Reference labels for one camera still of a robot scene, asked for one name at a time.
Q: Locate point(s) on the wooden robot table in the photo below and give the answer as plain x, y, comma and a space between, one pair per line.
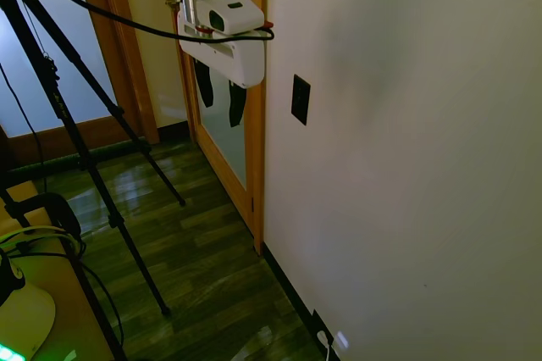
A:
51, 276

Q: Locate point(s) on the black camera tripod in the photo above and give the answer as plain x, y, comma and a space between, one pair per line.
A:
72, 123

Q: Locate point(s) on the wooden glass panel door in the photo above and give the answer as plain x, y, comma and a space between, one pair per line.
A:
220, 140

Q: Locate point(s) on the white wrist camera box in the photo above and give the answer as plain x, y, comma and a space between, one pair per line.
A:
230, 15

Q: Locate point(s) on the black wall outlet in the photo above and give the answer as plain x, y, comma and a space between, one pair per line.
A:
318, 327

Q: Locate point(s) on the black door hinge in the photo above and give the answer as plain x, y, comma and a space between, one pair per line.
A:
252, 205

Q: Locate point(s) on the black baseboard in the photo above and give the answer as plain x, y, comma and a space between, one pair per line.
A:
292, 293

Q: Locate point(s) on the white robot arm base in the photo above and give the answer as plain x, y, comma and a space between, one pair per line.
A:
25, 310

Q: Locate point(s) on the black clamp on table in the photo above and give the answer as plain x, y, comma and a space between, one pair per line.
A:
55, 217

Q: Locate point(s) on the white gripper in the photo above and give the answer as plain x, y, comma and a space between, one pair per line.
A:
230, 53

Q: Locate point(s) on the black wall light switch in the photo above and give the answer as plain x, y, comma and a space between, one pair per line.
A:
300, 99

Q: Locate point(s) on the wooden door frame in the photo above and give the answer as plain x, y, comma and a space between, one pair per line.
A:
118, 51

